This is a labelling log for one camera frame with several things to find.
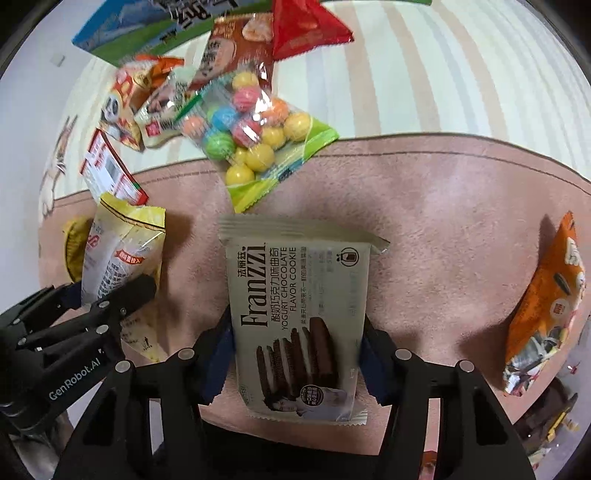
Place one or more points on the white red snack carton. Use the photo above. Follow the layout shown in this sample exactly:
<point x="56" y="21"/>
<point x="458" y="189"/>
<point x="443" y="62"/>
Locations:
<point x="107" y="166"/>

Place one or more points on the pink blanket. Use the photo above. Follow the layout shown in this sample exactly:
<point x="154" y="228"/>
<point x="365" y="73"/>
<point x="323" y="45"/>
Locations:
<point x="461" y="230"/>

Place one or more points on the blue printed cardboard box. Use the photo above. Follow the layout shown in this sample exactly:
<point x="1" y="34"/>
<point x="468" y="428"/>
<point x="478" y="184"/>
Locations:
<point x="120" y="32"/>

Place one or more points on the beige chocolate cookie packet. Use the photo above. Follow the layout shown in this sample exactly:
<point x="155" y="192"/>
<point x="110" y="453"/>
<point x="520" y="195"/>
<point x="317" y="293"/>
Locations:
<point x="300" y="286"/>

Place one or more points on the white wall socket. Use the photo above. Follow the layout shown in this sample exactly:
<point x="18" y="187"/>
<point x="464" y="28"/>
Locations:
<point x="57" y="59"/>

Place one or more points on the cream striped blanket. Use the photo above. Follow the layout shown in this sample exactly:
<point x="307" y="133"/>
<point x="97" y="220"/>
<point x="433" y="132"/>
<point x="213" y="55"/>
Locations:
<point x="415" y="69"/>

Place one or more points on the brown orange snack packet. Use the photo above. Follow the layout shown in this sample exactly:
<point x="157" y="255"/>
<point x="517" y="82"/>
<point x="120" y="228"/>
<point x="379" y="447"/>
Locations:
<point x="226" y="50"/>

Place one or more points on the orange panda snack packet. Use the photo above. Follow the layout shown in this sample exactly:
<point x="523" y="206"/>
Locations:
<point x="122" y="98"/>

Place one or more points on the small yellow snack packet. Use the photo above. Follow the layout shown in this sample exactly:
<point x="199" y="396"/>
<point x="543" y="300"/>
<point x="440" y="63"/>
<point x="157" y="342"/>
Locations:
<point x="76" y="249"/>

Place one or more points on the orange silver snack packet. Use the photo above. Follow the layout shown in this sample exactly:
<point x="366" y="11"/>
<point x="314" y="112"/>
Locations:
<point x="545" y="300"/>

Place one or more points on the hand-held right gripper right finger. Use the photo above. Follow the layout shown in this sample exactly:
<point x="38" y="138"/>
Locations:
<point x="375" y="369"/>

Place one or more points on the red snack packet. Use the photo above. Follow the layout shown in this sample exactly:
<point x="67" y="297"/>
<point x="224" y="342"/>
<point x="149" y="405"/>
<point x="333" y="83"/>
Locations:
<point x="304" y="27"/>

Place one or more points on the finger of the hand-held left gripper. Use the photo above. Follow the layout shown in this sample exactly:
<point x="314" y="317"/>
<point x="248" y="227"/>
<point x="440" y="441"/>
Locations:
<point x="134" y="293"/>
<point x="69" y="295"/>

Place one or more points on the clear bag of coloured gumballs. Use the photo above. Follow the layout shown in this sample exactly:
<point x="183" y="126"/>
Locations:
<point x="258" y="138"/>

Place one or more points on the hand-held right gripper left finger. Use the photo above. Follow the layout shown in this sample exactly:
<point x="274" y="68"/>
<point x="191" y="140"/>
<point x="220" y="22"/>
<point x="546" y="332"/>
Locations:
<point x="217" y="364"/>

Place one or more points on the yellow white snack packet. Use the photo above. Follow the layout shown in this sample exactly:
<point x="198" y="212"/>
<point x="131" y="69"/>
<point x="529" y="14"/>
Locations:
<point x="121" y="249"/>

